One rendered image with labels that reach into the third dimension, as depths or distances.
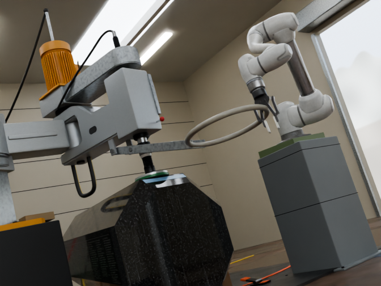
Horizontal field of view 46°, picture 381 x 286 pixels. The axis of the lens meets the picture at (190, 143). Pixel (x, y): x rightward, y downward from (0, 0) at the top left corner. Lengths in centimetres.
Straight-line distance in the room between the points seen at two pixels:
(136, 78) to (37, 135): 82
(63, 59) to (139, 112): 96
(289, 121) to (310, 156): 32
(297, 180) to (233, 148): 651
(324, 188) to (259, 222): 630
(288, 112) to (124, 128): 110
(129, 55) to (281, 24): 97
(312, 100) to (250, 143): 603
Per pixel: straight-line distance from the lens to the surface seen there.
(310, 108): 306
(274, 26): 291
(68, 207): 837
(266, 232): 911
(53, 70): 353
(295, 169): 292
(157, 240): 258
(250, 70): 242
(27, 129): 326
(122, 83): 288
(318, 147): 300
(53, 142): 328
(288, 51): 240
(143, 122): 281
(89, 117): 314
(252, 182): 910
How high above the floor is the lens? 38
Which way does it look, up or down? 12 degrees up
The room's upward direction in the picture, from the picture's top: 16 degrees counter-clockwise
